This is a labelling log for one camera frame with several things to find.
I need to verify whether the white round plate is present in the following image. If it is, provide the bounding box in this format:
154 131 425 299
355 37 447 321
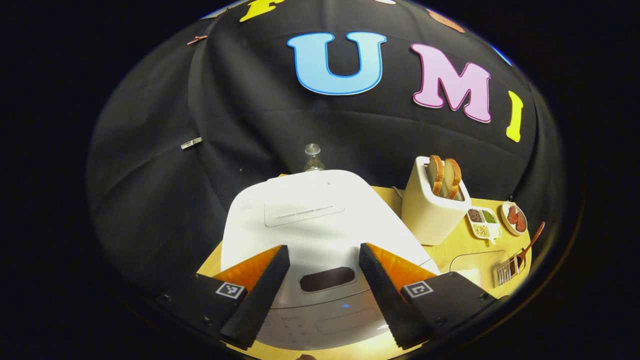
500 201 529 237

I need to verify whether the black backdrop cloth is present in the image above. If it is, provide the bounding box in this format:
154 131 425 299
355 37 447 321
86 0 568 301

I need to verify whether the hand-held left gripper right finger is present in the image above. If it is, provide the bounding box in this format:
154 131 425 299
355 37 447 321
358 243 498 351

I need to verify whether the clear glass bottle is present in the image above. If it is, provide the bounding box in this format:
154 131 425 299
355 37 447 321
303 143 326 173

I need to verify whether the clear wire chopstick holder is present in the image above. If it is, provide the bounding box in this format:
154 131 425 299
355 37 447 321
495 251 527 287

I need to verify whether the white toaster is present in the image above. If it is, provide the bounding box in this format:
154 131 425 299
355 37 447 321
401 156 472 246

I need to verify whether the white divided bean dish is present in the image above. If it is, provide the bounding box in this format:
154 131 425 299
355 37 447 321
466 206 502 245

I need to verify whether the brown wooden spoon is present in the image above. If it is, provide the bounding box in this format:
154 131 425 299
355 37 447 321
515 221 546 266

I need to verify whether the white rice cooker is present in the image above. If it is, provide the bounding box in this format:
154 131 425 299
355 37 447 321
220 169 441 351

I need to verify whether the clear container of rice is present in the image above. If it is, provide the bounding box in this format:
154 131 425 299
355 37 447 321
448 250 511 291

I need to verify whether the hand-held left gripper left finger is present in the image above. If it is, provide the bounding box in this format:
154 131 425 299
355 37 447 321
157 244 291 351

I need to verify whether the toast bread slice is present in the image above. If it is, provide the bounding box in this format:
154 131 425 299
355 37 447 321
426 155 445 196
443 158 463 201

